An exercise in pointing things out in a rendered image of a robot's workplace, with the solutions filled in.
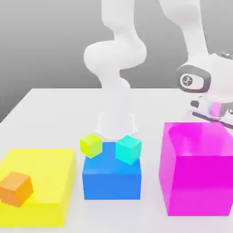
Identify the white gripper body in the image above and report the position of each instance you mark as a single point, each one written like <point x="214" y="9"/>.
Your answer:
<point x="200" y="113"/>

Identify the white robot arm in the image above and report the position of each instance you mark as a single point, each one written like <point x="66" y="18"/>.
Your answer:
<point x="116" y="54"/>

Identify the small cyan cube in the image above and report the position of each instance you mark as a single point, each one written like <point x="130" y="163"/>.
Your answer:
<point x="128" y="149"/>

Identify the small lime green cube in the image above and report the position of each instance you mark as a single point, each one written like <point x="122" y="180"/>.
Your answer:
<point x="91" y="145"/>

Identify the small orange cube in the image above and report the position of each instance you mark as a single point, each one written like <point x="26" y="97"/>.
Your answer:
<point x="15" y="189"/>

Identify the large magenta box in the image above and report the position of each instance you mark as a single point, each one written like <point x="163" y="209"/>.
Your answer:
<point x="198" y="174"/>

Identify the large blue box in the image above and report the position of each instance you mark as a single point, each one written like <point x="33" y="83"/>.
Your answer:
<point x="111" y="180"/>

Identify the large yellow box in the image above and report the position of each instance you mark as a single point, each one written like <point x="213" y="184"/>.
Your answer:
<point x="45" y="174"/>

